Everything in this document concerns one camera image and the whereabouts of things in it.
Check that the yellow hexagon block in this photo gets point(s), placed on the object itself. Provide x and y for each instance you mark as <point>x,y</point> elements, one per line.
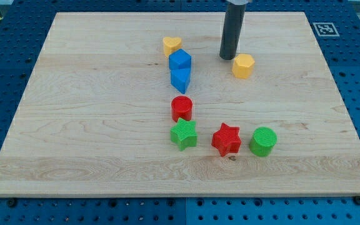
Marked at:
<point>243,66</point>

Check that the red cylinder block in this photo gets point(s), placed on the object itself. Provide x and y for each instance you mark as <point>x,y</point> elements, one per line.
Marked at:
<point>181,107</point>

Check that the green star block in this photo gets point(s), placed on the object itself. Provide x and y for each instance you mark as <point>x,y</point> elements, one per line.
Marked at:
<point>184,134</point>

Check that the blue triangle block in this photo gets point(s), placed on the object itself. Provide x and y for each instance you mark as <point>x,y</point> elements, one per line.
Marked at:
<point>180,79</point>

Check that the blue cube block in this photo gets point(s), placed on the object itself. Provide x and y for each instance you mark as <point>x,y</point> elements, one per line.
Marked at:
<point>179,59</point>

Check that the red star block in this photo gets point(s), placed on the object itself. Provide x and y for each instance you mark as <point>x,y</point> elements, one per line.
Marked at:
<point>226,140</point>

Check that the light wooden board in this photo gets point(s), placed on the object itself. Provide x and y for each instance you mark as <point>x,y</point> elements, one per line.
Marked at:
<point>95,117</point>

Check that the yellow heart block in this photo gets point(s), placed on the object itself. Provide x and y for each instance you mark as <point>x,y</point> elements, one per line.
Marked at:
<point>171,44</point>

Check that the green cylinder block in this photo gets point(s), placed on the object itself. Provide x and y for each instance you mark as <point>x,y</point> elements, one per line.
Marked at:
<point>262,142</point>

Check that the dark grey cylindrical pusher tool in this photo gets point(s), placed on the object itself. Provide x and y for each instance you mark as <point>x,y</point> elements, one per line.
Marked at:
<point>233,22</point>

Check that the white fiducial marker tag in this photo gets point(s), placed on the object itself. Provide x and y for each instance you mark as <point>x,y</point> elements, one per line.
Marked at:
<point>325,29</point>

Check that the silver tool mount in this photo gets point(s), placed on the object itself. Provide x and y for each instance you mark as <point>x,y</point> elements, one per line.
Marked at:
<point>239,2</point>

